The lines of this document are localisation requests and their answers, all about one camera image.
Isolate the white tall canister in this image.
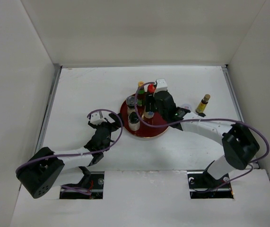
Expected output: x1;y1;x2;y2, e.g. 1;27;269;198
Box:
144;110;154;119

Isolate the green label sauce bottle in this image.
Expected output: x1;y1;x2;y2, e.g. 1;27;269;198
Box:
137;81;146;106

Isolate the glass shaker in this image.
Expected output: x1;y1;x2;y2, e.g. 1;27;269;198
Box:
125;96;135;115
128;112;140;131

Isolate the red lid sauce jar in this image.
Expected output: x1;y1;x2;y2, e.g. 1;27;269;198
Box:
147;84;156;94

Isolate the grey lid spice jar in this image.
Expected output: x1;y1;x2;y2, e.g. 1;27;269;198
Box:
180;103;192;111

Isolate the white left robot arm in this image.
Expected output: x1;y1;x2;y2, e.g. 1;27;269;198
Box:
16;109;124;199

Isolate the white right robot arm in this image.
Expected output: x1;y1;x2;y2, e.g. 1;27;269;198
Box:
148;91;260;187

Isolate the red round tray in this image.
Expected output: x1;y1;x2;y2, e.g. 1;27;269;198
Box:
120;94;168;138

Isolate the yellow label oil bottle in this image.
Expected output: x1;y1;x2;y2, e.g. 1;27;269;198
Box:
195;94;210;114

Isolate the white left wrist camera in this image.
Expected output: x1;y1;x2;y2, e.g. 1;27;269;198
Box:
88;111;106;125

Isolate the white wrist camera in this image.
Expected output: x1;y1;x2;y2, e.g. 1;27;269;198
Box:
88;111;106;125
154;79;168;93

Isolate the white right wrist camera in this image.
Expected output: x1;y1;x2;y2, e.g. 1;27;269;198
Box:
154;79;168;93

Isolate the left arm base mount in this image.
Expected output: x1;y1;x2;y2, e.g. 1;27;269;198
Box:
59;166;105;200

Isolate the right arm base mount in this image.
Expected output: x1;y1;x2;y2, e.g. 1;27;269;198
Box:
187;171;234;199

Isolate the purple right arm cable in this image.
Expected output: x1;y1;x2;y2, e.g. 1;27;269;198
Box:
134;81;270;192

